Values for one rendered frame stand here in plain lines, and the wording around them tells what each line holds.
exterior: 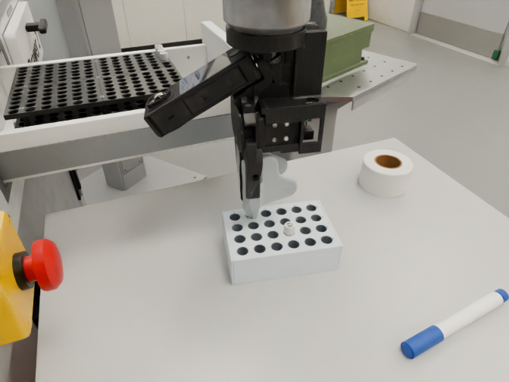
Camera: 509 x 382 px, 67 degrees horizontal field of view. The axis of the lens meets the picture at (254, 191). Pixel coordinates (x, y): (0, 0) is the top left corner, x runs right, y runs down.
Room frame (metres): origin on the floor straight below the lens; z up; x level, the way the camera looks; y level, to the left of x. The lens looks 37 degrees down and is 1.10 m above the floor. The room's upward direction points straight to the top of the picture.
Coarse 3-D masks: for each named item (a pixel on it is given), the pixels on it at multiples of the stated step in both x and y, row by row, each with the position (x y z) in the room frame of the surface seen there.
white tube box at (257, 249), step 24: (240, 216) 0.35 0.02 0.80; (264, 216) 0.36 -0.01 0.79; (288, 216) 0.35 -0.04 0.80; (312, 216) 0.36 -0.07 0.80; (240, 240) 0.32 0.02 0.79; (264, 240) 0.31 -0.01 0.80; (288, 240) 0.31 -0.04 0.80; (312, 240) 0.31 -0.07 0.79; (336, 240) 0.31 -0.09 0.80; (240, 264) 0.28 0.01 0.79; (264, 264) 0.29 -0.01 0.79; (288, 264) 0.29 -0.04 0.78; (312, 264) 0.30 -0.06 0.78; (336, 264) 0.30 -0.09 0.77
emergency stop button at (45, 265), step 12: (36, 240) 0.21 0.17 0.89; (48, 240) 0.22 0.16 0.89; (36, 252) 0.20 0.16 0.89; (48, 252) 0.20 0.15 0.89; (24, 264) 0.20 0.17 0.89; (36, 264) 0.19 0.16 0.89; (48, 264) 0.19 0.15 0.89; (60, 264) 0.21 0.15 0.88; (36, 276) 0.19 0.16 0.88; (48, 276) 0.19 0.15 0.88; (60, 276) 0.20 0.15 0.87; (48, 288) 0.19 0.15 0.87
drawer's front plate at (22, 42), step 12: (24, 12) 0.83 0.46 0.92; (12, 24) 0.71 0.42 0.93; (24, 24) 0.78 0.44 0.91; (12, 36) 0.65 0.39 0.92; (24, 36) 0.73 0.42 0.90; (36, 36) 0.89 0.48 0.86; (12, 48) 0.65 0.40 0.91; (24, 48) 0.70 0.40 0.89; (12, 60) 0.65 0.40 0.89; (24, 60) 0.66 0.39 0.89
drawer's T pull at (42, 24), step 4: (40, 20) 0.81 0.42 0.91; (44, 20) 0.81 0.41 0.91; (28, 24) 0.78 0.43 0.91; (32, 24) 0.78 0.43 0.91; (36, 24) 0.78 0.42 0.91; (40, 24) 0.78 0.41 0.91; (44, 24) 0.78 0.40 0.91; (28, 28) 0.78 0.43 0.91; (32, 28) 0.78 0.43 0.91; (36, 28) 0.78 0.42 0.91; (40, 28) 0.76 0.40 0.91; (44, 28) 0.77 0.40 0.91; (40, 32) 0.76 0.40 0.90; (44, 32) 0.76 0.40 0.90
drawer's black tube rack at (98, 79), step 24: (24, 72) 0.56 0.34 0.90; (48, 72) 0.56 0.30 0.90; (72, 72) 0.56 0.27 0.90; (96, 72) 0.55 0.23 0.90; (120, 72) 0.56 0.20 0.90; (144, 72) 0.56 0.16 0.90; (24, 96) 0.47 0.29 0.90; (48, 96) 0.47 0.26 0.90; (72, 96) 0.47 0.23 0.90; (96, 96) 0.47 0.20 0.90; (120, 96) 0.47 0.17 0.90; (144, 96) 0.47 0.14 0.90; (24, 120) 0.43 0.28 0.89; (48, 120) 0.46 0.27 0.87
